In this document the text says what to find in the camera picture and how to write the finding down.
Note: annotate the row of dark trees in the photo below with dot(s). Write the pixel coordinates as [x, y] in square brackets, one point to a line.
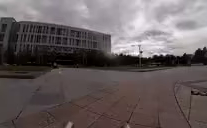
[91, 59]

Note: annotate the grey paved plaza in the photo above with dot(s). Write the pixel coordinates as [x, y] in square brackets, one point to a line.
[101, 93]

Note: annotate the lamp pole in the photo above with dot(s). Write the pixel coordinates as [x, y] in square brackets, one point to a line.
[140, 56]

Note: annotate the long grey office building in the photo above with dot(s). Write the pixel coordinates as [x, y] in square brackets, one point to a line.
[54, 36]

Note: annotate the robot's own part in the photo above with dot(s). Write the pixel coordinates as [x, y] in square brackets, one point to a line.
[68, 125]
[127, 126]

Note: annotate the low raised grass bed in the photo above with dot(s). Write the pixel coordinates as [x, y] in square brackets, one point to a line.
[14, 73]

